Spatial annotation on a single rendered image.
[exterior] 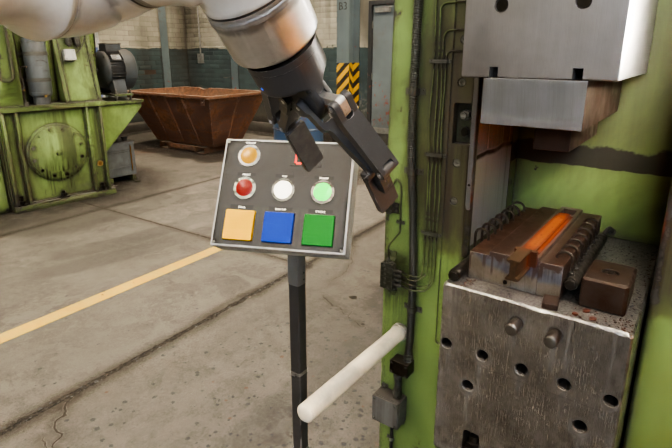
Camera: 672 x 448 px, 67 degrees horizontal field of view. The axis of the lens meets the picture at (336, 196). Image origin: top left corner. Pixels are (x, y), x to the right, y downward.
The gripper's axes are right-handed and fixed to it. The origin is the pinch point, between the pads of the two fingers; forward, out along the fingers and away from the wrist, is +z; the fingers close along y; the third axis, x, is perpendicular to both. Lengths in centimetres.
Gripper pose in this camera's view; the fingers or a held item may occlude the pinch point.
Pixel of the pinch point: (346, 177)
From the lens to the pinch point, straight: 63.4
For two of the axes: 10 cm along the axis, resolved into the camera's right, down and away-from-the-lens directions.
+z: 3.4, 6.1, 7.2
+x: -6.7, 7.0, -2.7
